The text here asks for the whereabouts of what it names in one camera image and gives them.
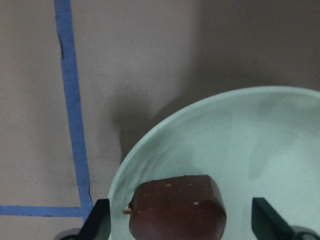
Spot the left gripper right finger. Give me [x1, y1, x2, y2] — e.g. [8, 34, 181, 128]
[251, 197, 297, 240]

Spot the light green plate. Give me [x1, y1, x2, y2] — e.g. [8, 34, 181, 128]
[108, 86, 320, 240]

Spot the dark red bun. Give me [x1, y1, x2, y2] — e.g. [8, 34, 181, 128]
[122, 175, 227, 240]

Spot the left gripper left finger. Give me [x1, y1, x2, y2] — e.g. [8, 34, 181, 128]
[77, 199, 111, 240]

